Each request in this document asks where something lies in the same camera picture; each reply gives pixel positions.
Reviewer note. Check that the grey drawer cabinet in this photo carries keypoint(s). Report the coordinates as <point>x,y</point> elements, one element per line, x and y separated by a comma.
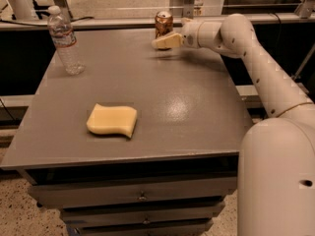
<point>143,143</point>

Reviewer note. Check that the middle grey drawer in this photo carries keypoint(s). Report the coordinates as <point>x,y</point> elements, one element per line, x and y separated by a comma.
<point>142,213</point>

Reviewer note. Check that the orange patterned soda can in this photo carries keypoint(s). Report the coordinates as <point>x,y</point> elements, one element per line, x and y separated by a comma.
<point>164,23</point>

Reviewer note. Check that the top grey drawer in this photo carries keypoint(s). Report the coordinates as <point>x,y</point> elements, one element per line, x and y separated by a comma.
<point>131,191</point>

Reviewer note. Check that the bottom grey drawer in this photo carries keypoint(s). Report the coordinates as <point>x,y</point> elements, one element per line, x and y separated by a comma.
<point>162,228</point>

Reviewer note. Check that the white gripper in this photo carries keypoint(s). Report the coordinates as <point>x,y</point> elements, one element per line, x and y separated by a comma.
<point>189,33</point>

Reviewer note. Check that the yellow sponge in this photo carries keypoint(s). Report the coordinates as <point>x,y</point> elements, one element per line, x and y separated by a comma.
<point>108,120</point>

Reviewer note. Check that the grey metal rail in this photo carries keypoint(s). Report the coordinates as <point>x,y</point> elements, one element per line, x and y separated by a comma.
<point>147,23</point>

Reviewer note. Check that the white pipe background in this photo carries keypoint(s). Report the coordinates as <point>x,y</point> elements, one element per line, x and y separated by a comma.
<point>23,9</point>

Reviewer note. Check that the grey drawer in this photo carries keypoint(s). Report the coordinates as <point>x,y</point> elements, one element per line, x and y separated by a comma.
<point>162,228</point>
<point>131,191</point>
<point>142,213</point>

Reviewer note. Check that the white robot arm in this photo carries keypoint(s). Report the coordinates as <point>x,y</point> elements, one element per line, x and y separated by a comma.
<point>276,165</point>

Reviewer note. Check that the clear plastic water bottle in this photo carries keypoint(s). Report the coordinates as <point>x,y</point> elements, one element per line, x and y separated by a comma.
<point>65,41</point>

